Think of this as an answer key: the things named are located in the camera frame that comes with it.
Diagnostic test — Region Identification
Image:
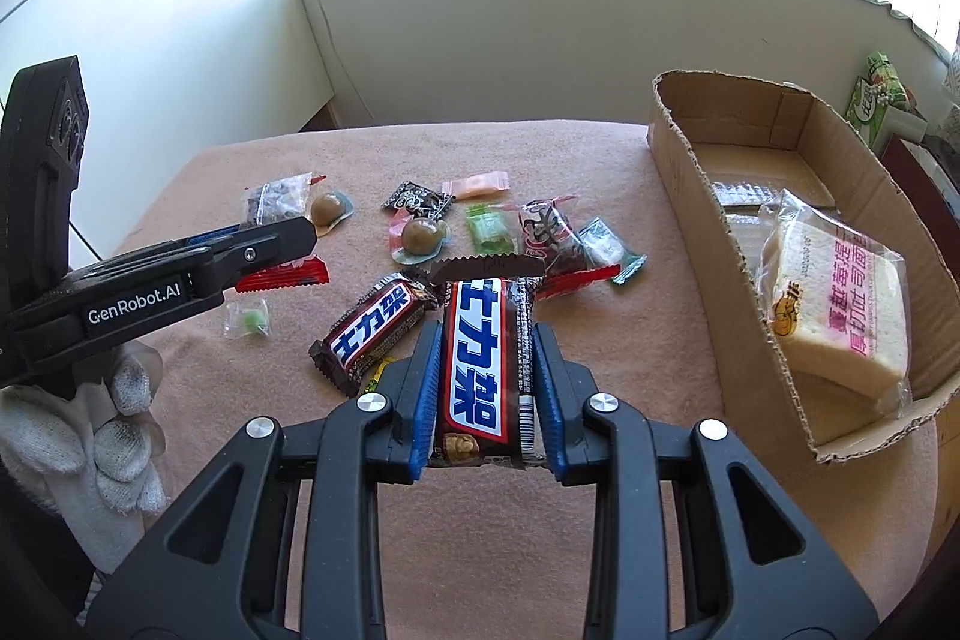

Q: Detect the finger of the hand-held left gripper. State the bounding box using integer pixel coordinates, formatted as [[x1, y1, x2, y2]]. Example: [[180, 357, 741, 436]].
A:
[[112, 223, 260, 267], [189, 215, 318, 301]]

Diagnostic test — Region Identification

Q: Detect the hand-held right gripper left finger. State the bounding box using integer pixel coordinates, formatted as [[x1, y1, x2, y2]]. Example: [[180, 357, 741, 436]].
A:
[[82, 319, 445, 640]]

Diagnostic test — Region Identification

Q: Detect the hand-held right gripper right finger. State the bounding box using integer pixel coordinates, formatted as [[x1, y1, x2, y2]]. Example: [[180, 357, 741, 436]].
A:
[[531, 323, 878, 640]]

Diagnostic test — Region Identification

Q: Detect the large brown chocolate bar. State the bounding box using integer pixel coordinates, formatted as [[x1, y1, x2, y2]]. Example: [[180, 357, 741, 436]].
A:
[[427, 252, 549, 470]]

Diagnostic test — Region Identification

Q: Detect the black triangular snack packet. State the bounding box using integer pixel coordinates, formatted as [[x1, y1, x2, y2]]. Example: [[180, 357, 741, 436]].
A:
[[381, 180, 456, 220]]

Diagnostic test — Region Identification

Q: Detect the cardboard box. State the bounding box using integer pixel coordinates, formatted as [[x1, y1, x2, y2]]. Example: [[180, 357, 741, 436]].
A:
[[646, 68, 960, 467]]

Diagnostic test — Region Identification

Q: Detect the clear packet of dark snacks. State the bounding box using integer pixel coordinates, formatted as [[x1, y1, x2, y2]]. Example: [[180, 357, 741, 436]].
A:
[[240, 171, 331, 229]]

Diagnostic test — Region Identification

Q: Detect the person's left hand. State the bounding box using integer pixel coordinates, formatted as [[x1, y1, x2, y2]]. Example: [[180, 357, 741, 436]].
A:
[[0, 340, 170, 573]]

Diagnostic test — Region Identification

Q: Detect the yellow wrapped candy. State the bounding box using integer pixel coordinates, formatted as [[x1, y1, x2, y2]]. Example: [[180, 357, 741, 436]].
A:
[[360, 358, 399, 394]]

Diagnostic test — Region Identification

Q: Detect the small clear-wrapped green candy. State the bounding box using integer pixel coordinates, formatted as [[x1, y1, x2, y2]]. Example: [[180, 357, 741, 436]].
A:
[[223, 299, 273, 341]]

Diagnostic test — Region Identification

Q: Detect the pink blanket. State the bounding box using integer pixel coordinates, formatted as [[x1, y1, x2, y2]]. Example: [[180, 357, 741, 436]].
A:
[[112, 119, 940, 640]]

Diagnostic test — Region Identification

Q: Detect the small brown chocolate bar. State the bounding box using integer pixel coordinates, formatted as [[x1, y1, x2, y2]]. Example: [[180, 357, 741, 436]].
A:
[[309, 274, 440, 398]]

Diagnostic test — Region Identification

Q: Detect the brown ball candy teal wrapper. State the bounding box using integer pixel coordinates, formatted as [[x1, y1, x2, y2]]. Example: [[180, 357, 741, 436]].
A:
[[307, 190, 355, 236]]

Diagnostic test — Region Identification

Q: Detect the brown ball candy pink wrapper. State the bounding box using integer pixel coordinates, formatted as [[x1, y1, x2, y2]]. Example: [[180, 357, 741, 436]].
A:
[[388, 209, 452, 266]]

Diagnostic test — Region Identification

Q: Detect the red and white snack packet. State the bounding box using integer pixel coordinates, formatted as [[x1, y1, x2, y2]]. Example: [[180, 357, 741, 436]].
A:
[[501, 194, 623, 300]]

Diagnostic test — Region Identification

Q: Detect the teal wrapped mint candy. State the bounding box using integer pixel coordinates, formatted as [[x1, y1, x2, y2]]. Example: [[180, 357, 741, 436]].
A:
[[577, 216, 648, 286]]

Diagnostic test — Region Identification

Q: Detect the pink wrapped candy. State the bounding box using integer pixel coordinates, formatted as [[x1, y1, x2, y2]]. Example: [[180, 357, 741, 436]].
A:
[[441, 170, 512, 196]]

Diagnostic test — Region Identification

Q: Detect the clear plastic packet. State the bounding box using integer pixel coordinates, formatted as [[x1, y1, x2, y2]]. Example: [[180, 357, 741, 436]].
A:
[[709, 179, 788, 251]]

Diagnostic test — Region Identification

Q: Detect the packaged sliced bread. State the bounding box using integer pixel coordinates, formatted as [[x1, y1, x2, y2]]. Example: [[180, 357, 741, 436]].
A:
[[756, 188, 913, 420]]

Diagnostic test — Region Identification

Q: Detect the dark wooden cabinet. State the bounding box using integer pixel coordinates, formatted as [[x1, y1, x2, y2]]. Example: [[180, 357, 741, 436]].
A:
[[877, 107, 960, 285]]

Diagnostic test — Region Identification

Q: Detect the green and white packet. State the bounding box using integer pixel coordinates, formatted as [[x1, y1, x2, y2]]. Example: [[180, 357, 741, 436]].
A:
[[846, 51, 928, 151]]

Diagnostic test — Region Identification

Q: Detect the white cable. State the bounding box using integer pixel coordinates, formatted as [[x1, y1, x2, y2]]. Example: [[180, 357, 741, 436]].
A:
[[301, 0, 376, 124]]

